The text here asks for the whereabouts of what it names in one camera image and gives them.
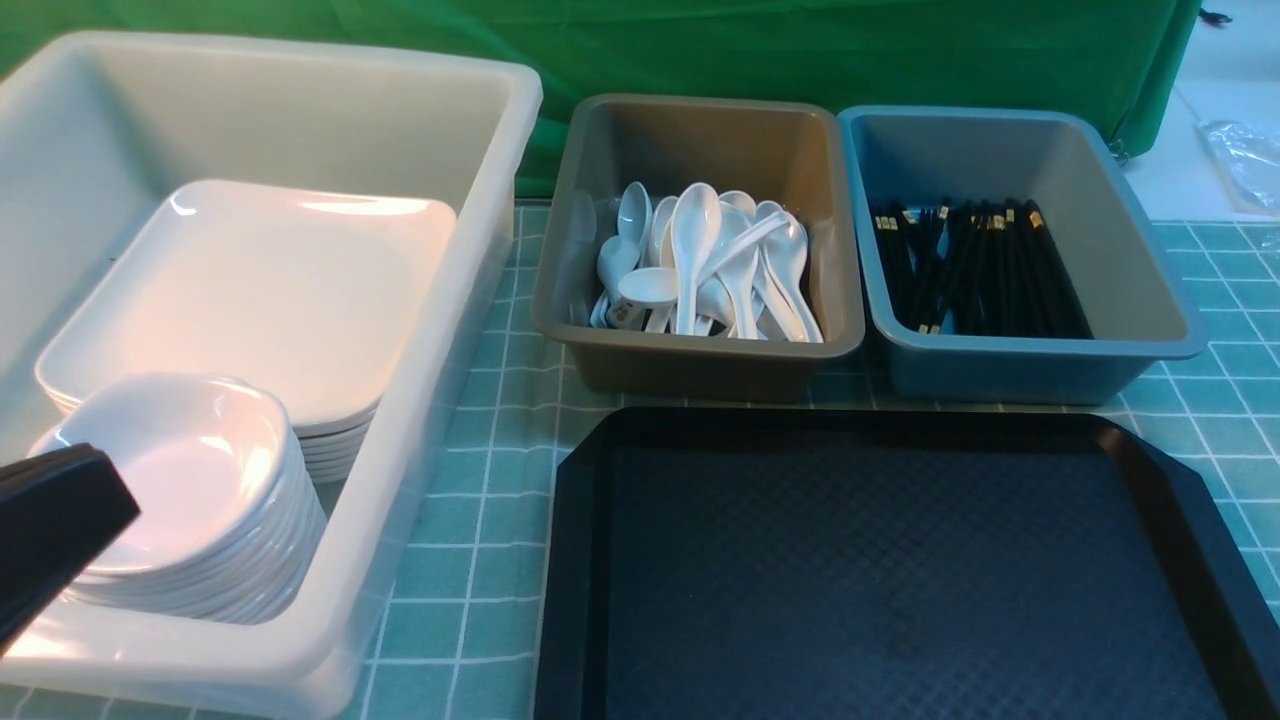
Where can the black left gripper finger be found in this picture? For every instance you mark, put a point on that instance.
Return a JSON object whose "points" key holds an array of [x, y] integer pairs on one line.
{"points": [[59, 511]]}

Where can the stack of small white bowls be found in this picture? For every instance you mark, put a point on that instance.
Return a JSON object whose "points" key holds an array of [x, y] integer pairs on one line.
{"points": [[229, 517]]}

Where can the stack of white square plates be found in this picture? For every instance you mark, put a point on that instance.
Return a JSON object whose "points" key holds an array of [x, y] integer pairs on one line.
{"points": [[309, 296]]}

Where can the large white plastic tub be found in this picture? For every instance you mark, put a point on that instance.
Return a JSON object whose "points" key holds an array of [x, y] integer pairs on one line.
{"points": [[99, 129]]}

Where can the green checkered tablecloth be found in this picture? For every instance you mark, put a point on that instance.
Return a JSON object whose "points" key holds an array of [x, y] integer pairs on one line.
{"points": [[455, 635]]}

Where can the black plastic serving tray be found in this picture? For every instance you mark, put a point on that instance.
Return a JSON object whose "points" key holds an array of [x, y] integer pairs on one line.
{"points": [[717, 563]]}

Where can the pile of white spoons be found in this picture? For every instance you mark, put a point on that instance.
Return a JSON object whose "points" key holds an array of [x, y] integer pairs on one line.
{"points": [[745, 284]]}

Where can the brown plastic spoon bin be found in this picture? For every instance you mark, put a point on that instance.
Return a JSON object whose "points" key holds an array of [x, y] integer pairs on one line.
{"points": [[776, 151]]}

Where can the pile of black chopsticks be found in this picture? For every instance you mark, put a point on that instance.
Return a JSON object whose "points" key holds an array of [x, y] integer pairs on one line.
{"points": [[977, 268]]}

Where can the blue plastic chopstick bin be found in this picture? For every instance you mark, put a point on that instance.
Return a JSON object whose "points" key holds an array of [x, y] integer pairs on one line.
{"points": [[1131, 294]]}

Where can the green backdrop cloth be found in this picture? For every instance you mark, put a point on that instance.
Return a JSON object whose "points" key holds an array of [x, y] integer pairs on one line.
{"points": [[1111, 63]]}

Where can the clear plastic bag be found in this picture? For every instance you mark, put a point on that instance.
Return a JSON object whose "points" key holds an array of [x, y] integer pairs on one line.
{"points": [[1248, 157]]}

